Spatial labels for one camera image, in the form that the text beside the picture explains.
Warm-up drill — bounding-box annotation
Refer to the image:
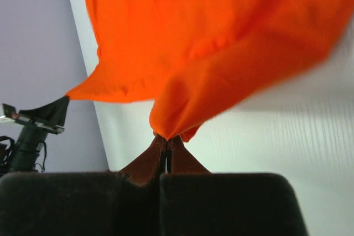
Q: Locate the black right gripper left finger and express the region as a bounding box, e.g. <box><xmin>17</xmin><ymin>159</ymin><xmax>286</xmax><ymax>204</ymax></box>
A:
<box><xmin>1</xmin><ymin>136</ymin><xmax>166</xmax><ymax>235</ymax></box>

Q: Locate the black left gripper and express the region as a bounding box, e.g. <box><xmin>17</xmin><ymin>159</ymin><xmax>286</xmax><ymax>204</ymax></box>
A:
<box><xmin>1</xmin><ymin>96</ymin><xmax>69</xmax><ymax>174</ymax></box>

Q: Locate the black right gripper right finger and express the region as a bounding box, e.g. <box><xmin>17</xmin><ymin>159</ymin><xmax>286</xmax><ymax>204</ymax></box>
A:
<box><xmin>159</xmin><ymin>137</ymin><xmax>308</xmax><ymax>235</ymax></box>

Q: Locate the bright orange t shirt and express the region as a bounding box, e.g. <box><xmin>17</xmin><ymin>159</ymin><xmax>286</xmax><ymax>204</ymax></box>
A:
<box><xmin>68</xmin><ymin>0</ymin><xmax>353</xmax><ymax>141</ymax></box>

